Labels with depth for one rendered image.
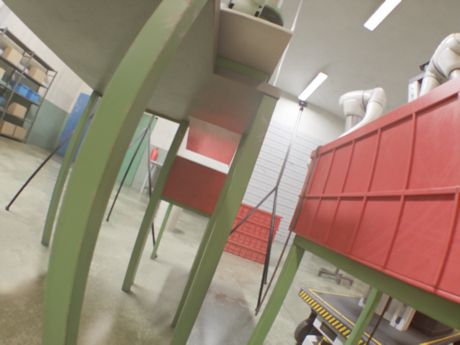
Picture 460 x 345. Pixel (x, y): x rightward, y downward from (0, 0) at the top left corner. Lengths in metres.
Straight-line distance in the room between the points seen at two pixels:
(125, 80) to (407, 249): 0.34
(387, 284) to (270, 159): 6.23
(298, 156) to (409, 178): 6.45
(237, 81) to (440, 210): 0.52
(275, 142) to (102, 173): 6.41
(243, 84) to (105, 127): 0.43
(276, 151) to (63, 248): 6.40
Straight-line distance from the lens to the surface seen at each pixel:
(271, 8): 1.09
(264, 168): 6.39
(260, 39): 0.54
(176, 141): 1.14
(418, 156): 0.30
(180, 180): 1.19
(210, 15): 0.44
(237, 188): 0.54
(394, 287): 0.30
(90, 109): 1.36
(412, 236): 0.27
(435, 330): 1.35
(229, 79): 0.61
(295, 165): 6.66
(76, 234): 0.26
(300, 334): 1.36
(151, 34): 0.29
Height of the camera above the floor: 0.64
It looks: 6 degrees up
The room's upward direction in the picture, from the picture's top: 20 degrees clockwise
